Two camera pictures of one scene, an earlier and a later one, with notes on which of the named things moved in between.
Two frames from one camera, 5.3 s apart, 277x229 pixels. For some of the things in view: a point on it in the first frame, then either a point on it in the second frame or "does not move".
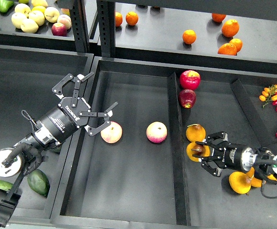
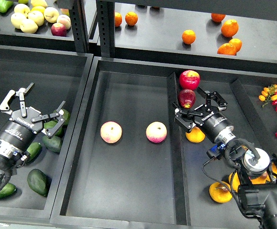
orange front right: (228, 48) does not move
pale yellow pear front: (29, 26) does not move
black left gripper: (62, 120) → (20, 130)
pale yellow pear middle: (38, 16) does not move
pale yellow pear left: (17, 18) does not move
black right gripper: (233, 156) → (213, 123)
